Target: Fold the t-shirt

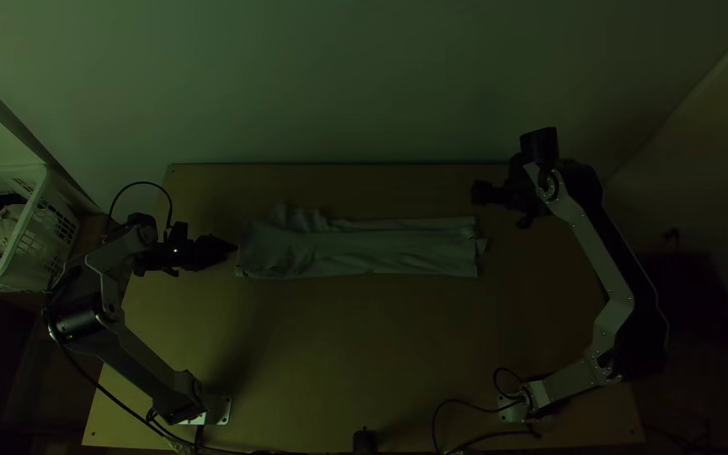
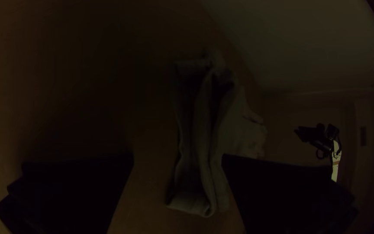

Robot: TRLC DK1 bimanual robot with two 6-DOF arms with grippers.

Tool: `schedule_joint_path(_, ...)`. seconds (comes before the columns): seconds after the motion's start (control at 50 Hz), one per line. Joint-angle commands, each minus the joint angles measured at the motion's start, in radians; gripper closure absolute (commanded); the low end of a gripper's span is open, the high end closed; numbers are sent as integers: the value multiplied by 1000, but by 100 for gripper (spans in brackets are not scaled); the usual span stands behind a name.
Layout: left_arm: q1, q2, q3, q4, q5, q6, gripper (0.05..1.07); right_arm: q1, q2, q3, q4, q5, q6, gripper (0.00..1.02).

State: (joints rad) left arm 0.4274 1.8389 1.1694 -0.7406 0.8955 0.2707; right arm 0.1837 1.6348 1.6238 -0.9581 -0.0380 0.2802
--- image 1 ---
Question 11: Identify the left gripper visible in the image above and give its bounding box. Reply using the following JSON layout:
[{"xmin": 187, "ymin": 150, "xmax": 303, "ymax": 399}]
[{"xmin": 133, "ymin": 234, "xmax": 239, "ymax": 278}]

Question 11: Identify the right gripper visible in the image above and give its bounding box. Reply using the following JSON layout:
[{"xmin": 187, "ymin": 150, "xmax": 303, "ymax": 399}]
[{"xmin": 469, "ymin": 169, "xmax": 537, "ymax": 215}]

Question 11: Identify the grey t-shirt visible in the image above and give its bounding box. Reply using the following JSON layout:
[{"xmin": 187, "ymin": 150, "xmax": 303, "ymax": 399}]
[{"xmin": 233, "ymin": 202, "xmax": 490, "ymax": 281}]

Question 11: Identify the white laundry basket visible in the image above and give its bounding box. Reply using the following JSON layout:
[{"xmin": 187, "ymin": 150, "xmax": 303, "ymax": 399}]
[{"xmin": 0, "ymin": 163, "xmax": 82, "ymax": 294}]

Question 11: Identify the black cable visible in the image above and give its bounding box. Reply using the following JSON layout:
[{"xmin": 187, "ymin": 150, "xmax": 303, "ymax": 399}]
[
  {"xmin": 106, "ymin": 181, "xmax": 175, "ymax": 236},
  {"xmin": 431, "ymin": 366, "xmax": 539, "ymax": 455},
  {"xmin": 52, "ymin": 328, "xmax": 226, "ymax": 455}
]

